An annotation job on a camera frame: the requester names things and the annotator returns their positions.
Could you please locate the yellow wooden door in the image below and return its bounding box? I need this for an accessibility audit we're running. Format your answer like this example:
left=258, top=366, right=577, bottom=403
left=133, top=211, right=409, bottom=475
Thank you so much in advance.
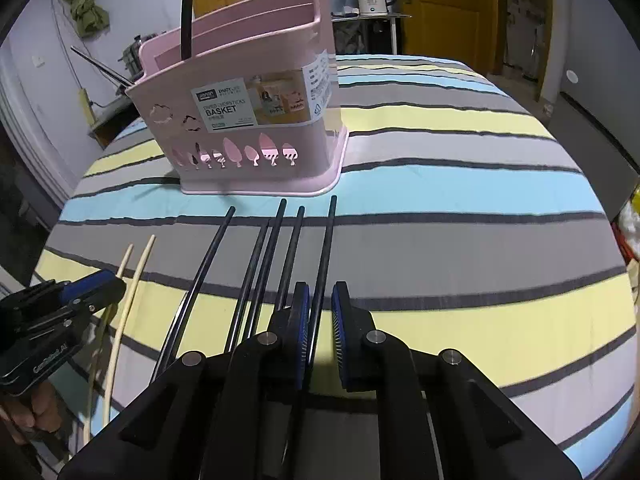
left=390, top=0, right=501, bottom=78

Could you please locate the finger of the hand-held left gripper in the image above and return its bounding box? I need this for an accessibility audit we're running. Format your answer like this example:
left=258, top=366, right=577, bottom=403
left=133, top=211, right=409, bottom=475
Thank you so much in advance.
left=55, top=270, right=127, bottom=314

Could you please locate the yellow power strip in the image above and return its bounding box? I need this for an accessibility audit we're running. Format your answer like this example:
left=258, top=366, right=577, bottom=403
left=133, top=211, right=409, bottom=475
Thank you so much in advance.
left=78, top=89, right=98, bottom=128

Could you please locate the dark thin chopstick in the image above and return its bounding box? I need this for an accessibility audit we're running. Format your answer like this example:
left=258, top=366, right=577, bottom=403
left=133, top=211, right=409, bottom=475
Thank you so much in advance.
left=70, top=46, right=135, bottom=86

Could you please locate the person's left hand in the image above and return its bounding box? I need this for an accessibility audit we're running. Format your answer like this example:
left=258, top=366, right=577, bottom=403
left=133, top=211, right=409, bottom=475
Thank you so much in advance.
left=9, top=381, right=65, bottom=445

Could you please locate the beige wooden chopstick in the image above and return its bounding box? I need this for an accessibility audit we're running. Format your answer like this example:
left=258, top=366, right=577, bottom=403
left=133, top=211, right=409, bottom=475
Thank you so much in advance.
left=82, top=244, right=135, bottom=443
left=105, top=235, right=157, bottom=428

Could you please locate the pink plastic chopstick basket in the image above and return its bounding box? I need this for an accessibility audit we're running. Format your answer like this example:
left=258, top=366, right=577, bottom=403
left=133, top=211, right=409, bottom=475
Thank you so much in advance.
left=125, top=0, right=349, bottom=197

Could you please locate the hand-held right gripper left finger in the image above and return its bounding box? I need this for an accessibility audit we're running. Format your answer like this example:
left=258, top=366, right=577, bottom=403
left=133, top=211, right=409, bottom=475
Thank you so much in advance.
left=60, top=281, right=312, bottom=480

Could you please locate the metal kitchen shelf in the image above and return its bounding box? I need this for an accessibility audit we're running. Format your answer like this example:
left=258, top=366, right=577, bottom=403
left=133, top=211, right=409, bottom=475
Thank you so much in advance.
left=327, top=0, right=403, bottom=56

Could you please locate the steel cooking pot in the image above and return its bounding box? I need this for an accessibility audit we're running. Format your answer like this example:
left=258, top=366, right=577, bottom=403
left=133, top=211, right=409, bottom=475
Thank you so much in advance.
left=121, top=35, right=146, bottom=78

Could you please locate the black chopstick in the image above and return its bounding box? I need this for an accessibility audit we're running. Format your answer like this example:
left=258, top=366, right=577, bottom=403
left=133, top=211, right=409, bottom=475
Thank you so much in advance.
left=244, top=198, right=287, bottom=343
left=224, top=217, right=271, bottom=356
left=274, top=206, right=306, bottom=313
left=151, top=206, right=237, bottom=393
left=306, top=195, right=338, bottom=376
left=181, top=0, right=197, bottom=59

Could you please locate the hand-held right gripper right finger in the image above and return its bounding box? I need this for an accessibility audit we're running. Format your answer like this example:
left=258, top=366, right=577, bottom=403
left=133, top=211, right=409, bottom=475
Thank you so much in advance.
left=330, top=281, right=584, bottom=480

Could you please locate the green hanging cloth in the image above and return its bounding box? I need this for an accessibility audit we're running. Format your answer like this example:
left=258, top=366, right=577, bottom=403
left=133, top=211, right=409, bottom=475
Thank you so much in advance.
left=54, top=0, right=111, bottom=38

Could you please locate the grey cabinet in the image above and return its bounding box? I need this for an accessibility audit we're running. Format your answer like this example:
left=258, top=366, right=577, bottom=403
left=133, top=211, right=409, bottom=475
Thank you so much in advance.
left=557, top=0, right=640, bottom=171

